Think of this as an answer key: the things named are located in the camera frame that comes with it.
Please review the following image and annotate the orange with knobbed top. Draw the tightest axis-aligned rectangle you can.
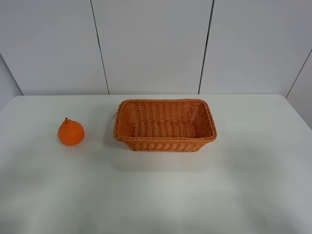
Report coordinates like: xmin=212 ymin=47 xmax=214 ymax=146
xmin=58 ymin=118 xmax=85 ymax=146

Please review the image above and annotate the orange woven wicker basket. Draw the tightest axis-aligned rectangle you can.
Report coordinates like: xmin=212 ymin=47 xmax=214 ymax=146
xmin=114 ymin=99 xmax=217 ymax=152

